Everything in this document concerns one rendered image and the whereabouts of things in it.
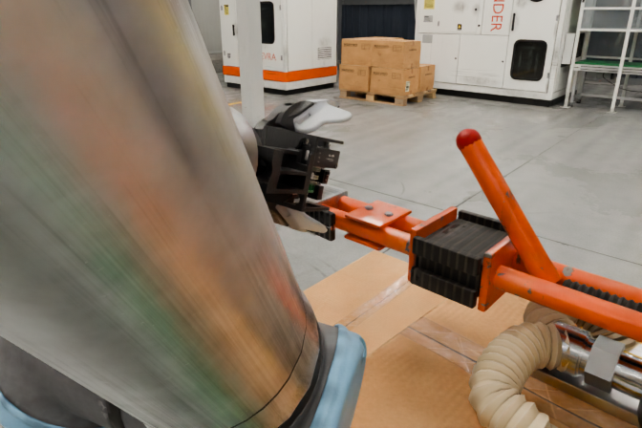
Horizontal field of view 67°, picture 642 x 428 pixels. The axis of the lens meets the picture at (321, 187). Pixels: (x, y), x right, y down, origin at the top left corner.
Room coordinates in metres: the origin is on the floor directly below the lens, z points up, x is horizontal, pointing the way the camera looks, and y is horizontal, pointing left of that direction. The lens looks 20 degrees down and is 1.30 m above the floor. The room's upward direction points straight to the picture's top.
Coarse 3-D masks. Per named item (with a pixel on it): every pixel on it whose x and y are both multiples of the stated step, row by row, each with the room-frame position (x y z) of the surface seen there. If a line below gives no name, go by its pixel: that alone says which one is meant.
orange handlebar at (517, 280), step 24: (336, 216) 0.52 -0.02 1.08; (360, 216) 0.50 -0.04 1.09; (384, 216) 0.50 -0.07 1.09; (408, 216) 0.51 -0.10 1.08; (360, 240) 0.49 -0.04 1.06; (384, 240) 0.47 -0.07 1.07; (408, 240) 0.45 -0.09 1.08; (504, 288) 0.38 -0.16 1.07; (528, 288) 0.36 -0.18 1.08; (552, 288) 0.35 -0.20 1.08; (600, 288) 0.36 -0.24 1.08; (624, 288) 0.35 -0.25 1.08; (576, 312) 0.34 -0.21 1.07; (600, 312) 0.33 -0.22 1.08; (624, 312) 0.32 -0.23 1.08
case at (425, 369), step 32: (448, 320) 0.50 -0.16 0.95; (480, 320) 0.50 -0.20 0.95; (512, 320) 0.50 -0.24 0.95; (384, 352) 0.44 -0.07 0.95; (416, 352) 0.44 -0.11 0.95; (448, 352) 0.44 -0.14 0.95; (480, 352) 0.44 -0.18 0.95; (384, 384) 0.39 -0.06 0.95; (416, 384) 0.39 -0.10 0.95; (448, 384) 0.39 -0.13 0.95; (544, 384) 0.39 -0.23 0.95; (384, 416) 0.35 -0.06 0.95; (416, 416) 0.35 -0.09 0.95; (448, 416) 0.35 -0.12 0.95; (576, 416) 0.35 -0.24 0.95; (608, 416) 0.35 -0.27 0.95
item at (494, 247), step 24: (456, 216) 0.49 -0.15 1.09; (480, 216) 0.47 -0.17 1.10; (432, 240) 0.43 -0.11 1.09; (456, 240) 0.43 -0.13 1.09; (480, 240) 0.43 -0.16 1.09; (504, 240) 0.41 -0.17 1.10; (432, 264) 0.41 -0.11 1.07; (456, 264) 0.39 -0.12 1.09; (480, 264) 0.38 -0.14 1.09; (504, 264) 0.40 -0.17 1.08; (432, 288) 0.40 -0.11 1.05; (456, 288) 0.39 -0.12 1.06; (480, 288) 0.38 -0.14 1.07
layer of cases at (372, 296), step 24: (360, 264) 1.37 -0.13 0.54; (384, 264) 1.37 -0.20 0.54; (408, 264) 1.37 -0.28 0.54; (312, 288) 1.23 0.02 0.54; (336, 288) 1.23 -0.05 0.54; (360, 288) 1.23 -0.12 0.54; (384, 288) 1.23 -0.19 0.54; (408, 288) 1.23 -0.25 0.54; (336, 312) 1.11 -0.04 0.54; (360, 312) 1.11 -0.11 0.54; (384, 312) 1.11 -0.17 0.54; (408, 312) 1.11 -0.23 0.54; (384, 336) 1.00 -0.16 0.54
